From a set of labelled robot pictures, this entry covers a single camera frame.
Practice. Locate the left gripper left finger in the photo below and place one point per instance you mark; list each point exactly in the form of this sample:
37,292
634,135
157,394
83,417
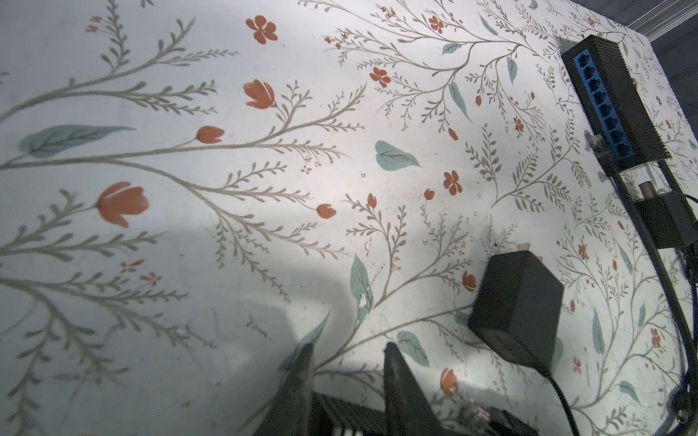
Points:
291,408

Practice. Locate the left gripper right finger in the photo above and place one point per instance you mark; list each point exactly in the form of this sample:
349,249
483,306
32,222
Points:
407,411

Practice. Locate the black power adapter left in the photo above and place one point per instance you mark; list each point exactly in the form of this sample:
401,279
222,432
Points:
517,310

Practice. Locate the floral table mat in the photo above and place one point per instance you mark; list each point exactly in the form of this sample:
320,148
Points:
191,191

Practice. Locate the small black power adapter right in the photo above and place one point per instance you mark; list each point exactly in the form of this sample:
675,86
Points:
666,216

